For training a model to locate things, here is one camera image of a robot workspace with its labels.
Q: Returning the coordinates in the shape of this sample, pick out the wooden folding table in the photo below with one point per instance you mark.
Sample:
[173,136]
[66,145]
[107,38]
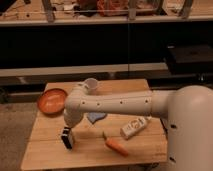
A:
[45,149]

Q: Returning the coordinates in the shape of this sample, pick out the blue sponge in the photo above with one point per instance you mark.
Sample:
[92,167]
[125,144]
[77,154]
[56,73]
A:
[93,117]

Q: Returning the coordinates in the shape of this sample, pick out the black and white eraser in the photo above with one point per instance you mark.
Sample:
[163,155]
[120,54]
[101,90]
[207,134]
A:
[67,138]

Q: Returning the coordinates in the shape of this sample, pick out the orange toy carrot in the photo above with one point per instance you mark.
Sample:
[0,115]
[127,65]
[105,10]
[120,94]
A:
[112,144]

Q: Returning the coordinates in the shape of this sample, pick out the white lotion bottle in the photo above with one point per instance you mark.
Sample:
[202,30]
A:
[134,127]

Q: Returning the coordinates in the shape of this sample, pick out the black box on shelf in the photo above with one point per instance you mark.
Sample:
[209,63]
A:
[190,59]

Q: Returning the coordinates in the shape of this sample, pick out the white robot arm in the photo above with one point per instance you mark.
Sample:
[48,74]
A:
[188,111]

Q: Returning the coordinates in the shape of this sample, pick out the orange bowl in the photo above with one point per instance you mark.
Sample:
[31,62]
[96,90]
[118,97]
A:
[52,101]

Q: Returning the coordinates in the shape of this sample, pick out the clear plastic cup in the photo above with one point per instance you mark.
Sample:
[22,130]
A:
[92,84]

